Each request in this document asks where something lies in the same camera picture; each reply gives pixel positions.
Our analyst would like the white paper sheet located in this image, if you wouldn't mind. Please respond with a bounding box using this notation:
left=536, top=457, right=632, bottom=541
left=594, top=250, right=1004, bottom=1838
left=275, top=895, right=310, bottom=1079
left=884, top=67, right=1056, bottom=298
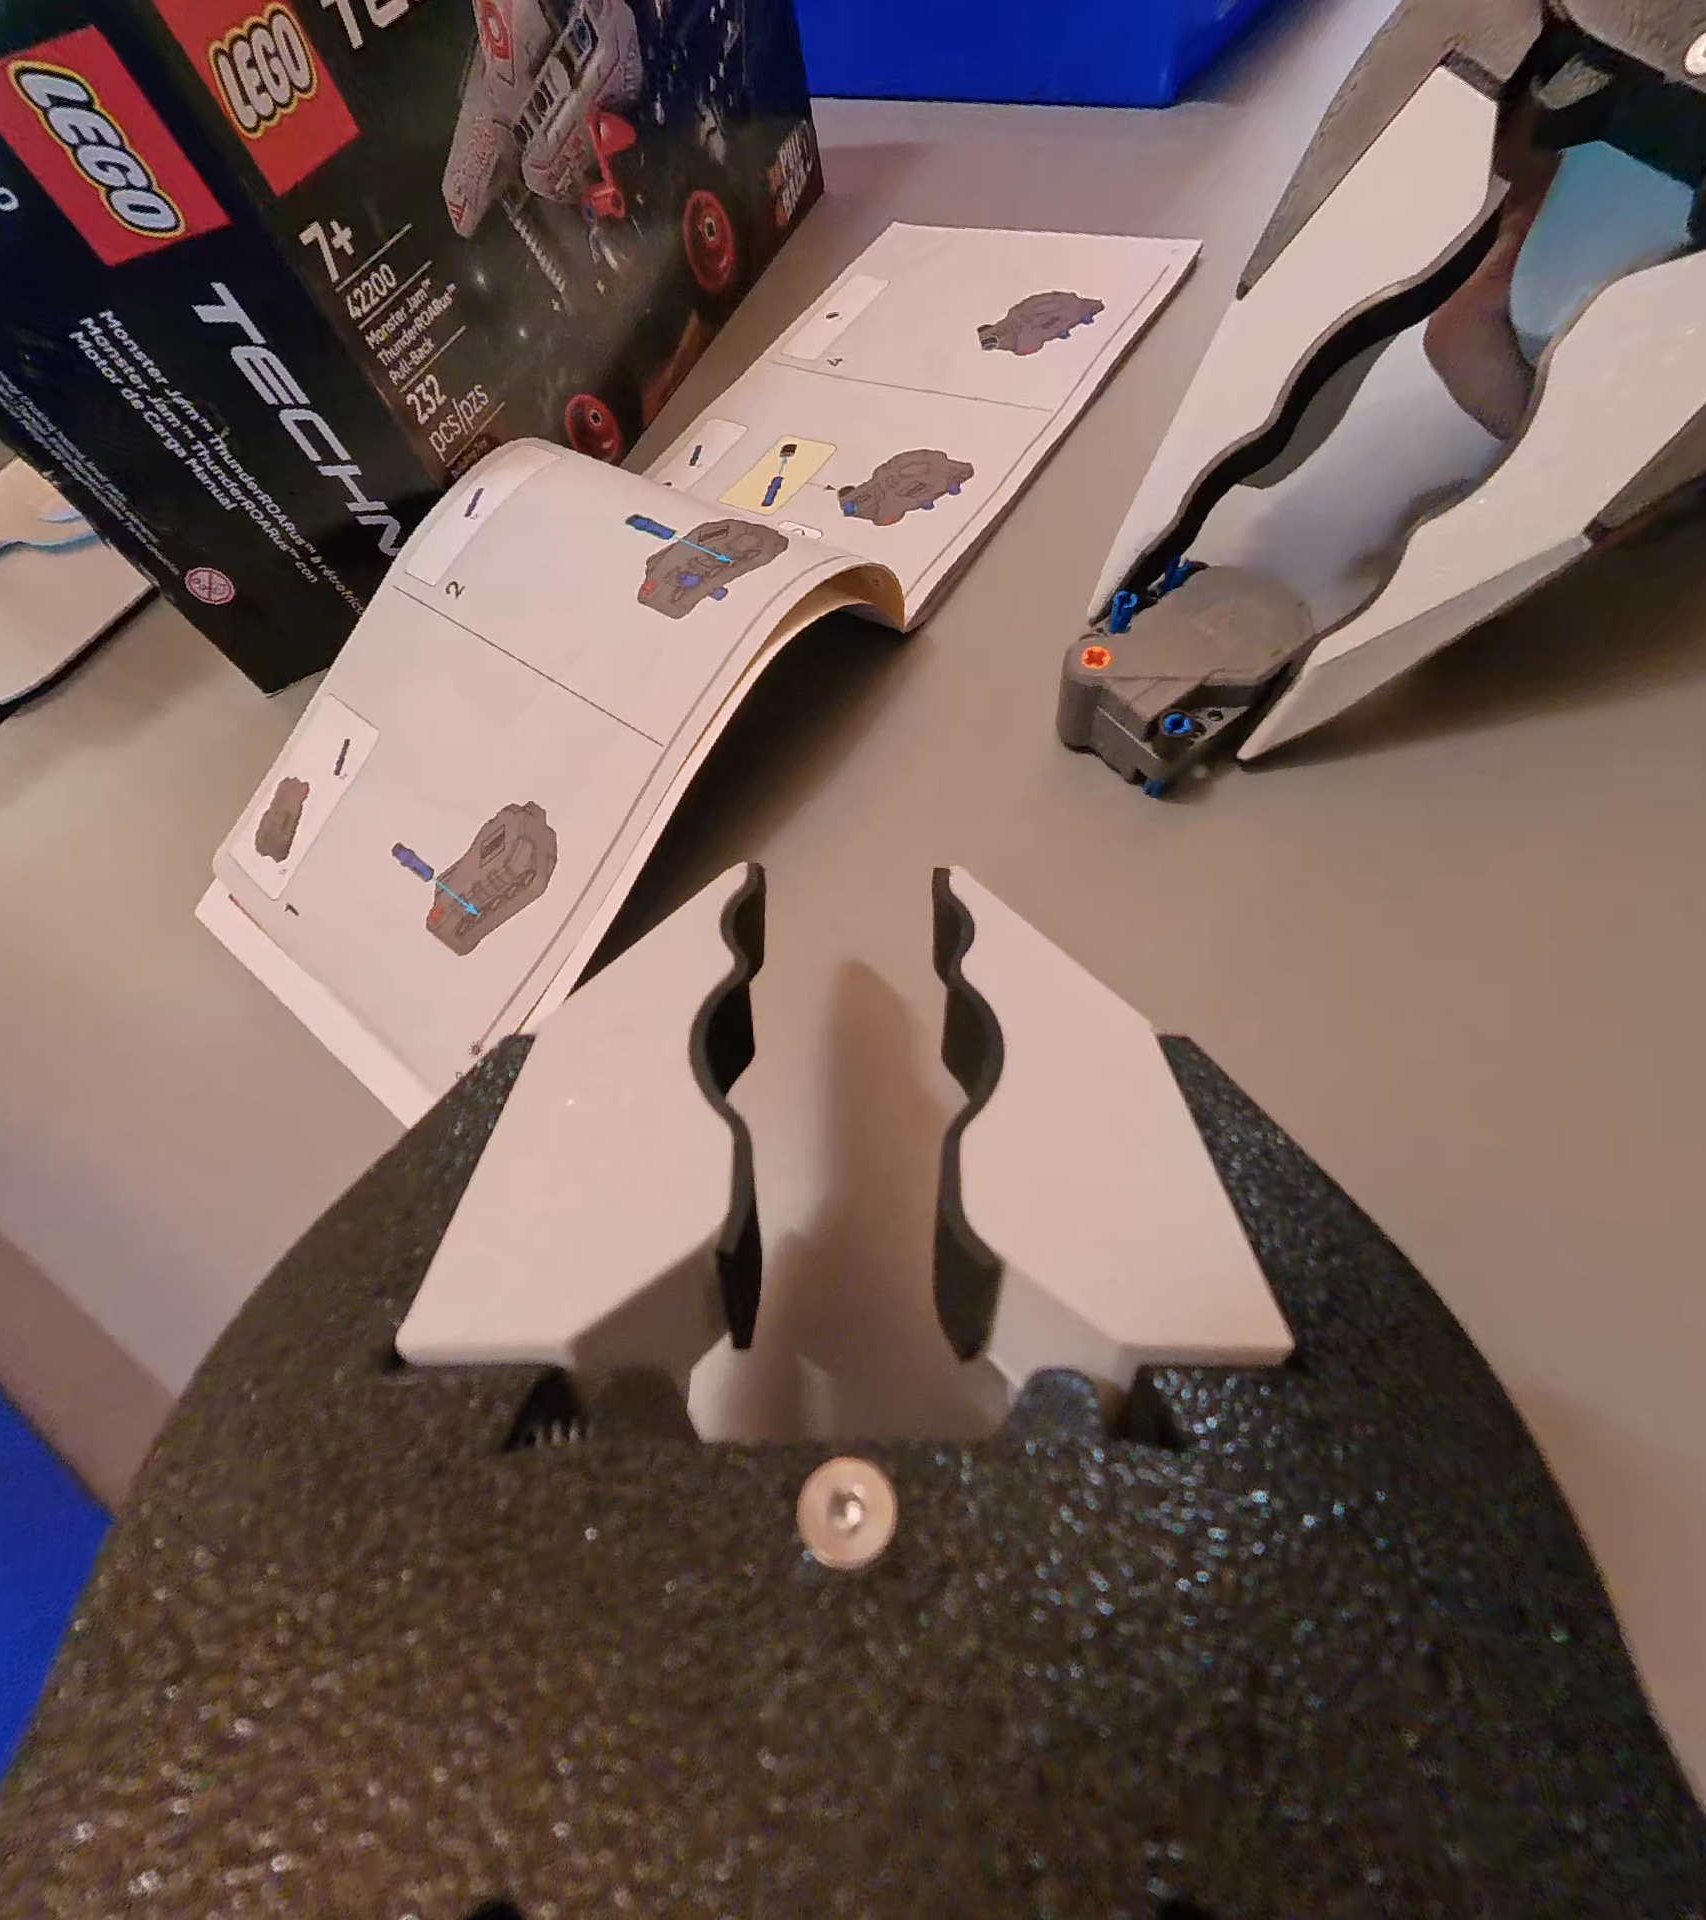
left=0, top=449, right=162, bottom=713

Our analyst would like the grey desk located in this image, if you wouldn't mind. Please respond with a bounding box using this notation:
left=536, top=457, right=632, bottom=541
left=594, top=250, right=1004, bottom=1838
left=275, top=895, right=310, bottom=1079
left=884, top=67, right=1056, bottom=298
left=0, top=89, right=1706, bottom=1920

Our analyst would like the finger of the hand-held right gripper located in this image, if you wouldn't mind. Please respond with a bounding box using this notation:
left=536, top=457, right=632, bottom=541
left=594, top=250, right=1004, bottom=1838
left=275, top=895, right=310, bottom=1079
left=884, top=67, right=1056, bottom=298
left=1231, top=236, right=1706, bottom=769
left=1088, top=29, right=1515, bottom=624

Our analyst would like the open instruction booklet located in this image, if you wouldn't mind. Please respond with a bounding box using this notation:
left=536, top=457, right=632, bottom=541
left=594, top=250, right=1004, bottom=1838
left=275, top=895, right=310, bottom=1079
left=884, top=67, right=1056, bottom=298
left=192, top=222, right=1203, bottom=1129

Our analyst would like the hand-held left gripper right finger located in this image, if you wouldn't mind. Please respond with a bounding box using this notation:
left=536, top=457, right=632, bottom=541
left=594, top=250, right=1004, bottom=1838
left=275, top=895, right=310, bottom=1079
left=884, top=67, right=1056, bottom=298
left=929, top=863, right=1300, bottom=1392

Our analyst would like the grey toy pull-back motor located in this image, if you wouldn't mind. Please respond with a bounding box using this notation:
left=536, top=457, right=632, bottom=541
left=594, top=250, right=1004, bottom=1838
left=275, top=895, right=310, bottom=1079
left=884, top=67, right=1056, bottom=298
left=1054, top=562, right=1319, bottom=800

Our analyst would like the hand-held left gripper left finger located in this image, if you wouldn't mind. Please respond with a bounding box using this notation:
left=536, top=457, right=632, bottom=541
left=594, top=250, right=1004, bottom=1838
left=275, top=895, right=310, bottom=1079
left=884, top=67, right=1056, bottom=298
left=391, top=859, right=772, bottom=1375

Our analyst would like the black toy building set box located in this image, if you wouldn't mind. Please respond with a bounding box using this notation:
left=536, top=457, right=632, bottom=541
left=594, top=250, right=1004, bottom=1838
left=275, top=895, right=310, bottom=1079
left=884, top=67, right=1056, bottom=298
left=0, top=0, right=828, bottom=695

